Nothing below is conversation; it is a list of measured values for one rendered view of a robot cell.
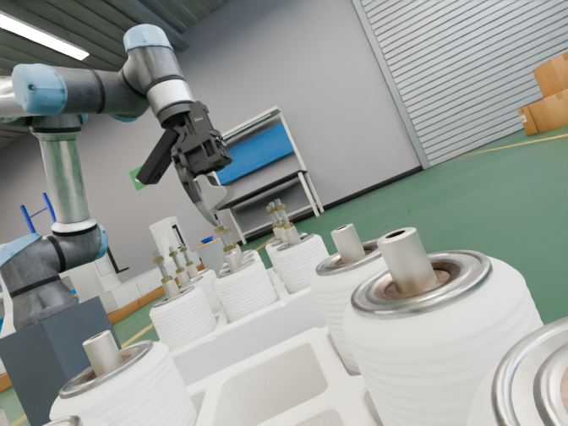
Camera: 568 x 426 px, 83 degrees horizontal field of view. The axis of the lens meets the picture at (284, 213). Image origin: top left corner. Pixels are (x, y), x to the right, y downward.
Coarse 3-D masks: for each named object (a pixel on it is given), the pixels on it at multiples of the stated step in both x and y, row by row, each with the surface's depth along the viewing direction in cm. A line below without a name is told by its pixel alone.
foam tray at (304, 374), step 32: (288, 352) 34; (320, 352) 30; (192, 384) 35; (224, 384) 33; (256, 384) 34; (288, 384) 34; (320, 384) 34; (352, 384) 23; (224, 416) 30; (256, 416) 34; (288, 416) 23; (320, 416) 22; (352, 416) 20
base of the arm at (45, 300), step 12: (24, 288) 83; (36, 288) 84; (48, 288) 86; (60, 288) 88; (12, 300) 84; (24, 300) 83; (36, 300) 84; (48, 300) 84; (60, 300) 86; (72, 300) 89; (24, 312) 82; (36, 312) 82; (48, 312) 83; (60, 312) 85; (24, 324) 81
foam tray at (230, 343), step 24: (264, 312) 51; (288, 312) 51; (312, 312) 52; (216, 336) 50; (240, 336) 50; (264, 336) 50; (288, 336) 51; (192, 360) 49; (216, 360) 49; (240, 360) 50
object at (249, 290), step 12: (252, 264) 56; (228, 276) 54; (240, 276) 53; (252, 276) 54; (264, 276) 56; (216, 288) 55; (228, 288) 54; (240, 288) 53; (252, 288) 54; (264, 288) 55; (228, 300) 54; (240, 300) 53; (252, 300) 53; (264, 300) 54; (276, 300) 57; (228, 312) 55; (240, 312) 54; (252, 312) 53
